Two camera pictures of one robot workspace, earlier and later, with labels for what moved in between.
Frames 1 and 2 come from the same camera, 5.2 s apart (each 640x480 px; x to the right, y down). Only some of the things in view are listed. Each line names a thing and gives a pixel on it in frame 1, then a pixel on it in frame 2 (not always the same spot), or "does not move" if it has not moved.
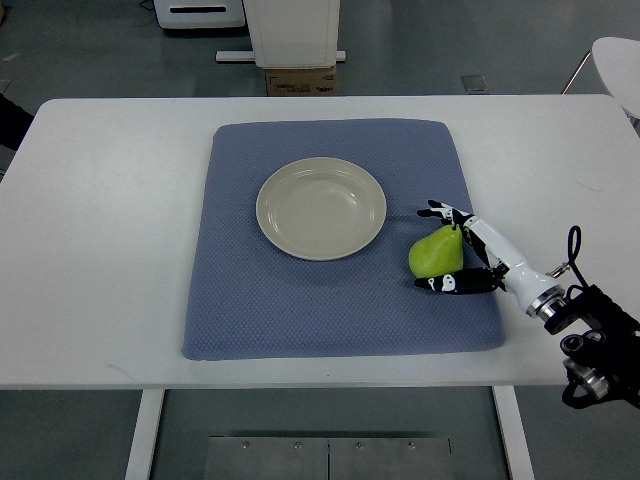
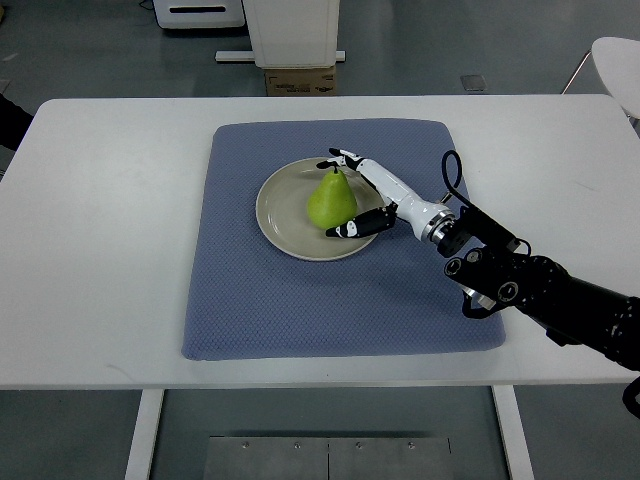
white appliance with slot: x=199 y=14 does not move
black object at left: x=14 y=122 does not move
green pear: x=438 y=253 → x=333 y=203
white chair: x=618 y=60 does not move
